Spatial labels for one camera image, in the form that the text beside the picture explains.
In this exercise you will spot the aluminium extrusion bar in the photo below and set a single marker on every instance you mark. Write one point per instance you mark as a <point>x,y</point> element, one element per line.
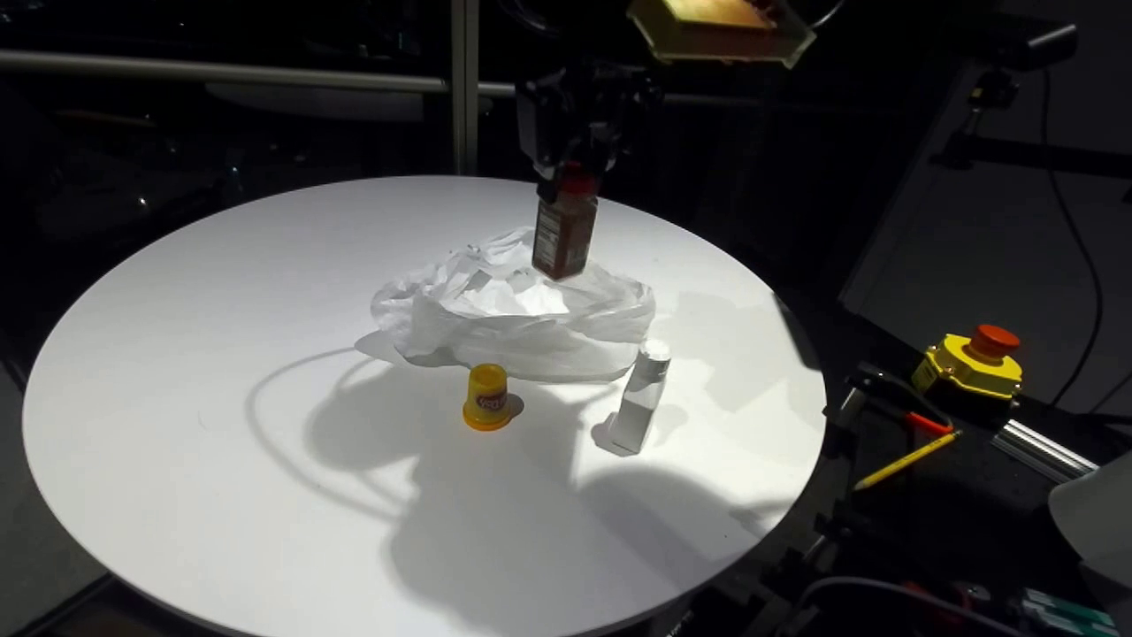
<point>1045,447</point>

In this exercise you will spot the white plastic bag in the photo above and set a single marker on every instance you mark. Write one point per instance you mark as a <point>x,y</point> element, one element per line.
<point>519,320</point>

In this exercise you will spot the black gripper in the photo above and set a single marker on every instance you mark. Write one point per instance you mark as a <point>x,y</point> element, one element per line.
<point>577,109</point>

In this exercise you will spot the black camera stand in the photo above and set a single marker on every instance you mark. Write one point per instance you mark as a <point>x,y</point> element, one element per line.
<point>1029,109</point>

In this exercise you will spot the horizontal metal railing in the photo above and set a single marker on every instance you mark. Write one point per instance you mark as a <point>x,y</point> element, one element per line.
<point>234,74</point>

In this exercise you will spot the yellow emergency stop button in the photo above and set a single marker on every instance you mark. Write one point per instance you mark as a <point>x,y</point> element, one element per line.
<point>976,364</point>

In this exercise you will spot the thin vertical metal post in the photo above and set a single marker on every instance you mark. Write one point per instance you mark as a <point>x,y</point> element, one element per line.
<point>466,84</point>

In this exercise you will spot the white rounded object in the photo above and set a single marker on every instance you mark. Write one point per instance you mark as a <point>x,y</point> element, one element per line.
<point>1098,516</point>

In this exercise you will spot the small yellow container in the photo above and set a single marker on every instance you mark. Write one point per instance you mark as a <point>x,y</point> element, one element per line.
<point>486,395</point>

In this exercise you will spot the yellow pencil-like rod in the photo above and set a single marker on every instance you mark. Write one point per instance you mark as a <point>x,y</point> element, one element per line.
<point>906,457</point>

